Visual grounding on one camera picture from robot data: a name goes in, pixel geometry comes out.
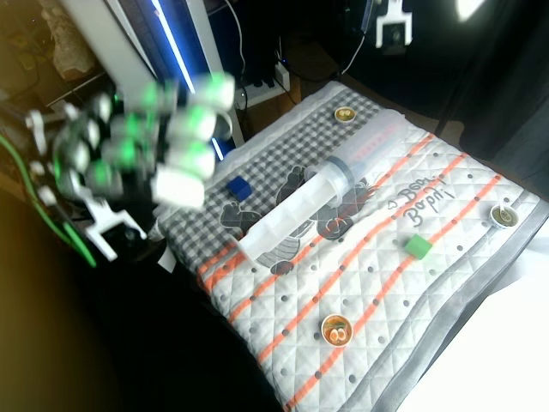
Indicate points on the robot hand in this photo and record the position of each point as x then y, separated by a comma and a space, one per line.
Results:
472, 7
141, 146

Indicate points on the translucent white plastic container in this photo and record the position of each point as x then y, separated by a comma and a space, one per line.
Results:
300, 210

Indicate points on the white robot body column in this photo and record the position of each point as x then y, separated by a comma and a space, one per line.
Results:
128, 43

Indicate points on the blue toy cube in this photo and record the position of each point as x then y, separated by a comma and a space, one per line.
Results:
238, 187

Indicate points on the white power strip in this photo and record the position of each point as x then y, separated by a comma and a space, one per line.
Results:
281, 77

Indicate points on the toy bowl of yellow soup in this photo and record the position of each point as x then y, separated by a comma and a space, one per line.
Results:
345, 114

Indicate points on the toy bowl of green soup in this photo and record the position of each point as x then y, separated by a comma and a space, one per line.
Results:
504, 216

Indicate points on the green toy block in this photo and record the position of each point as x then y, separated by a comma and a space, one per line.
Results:
418, 247

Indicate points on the grey quilt with bear print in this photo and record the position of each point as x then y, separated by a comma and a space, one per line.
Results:
364, 279

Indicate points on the toy bowl of egg soup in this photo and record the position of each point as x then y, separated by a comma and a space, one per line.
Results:
336, 331

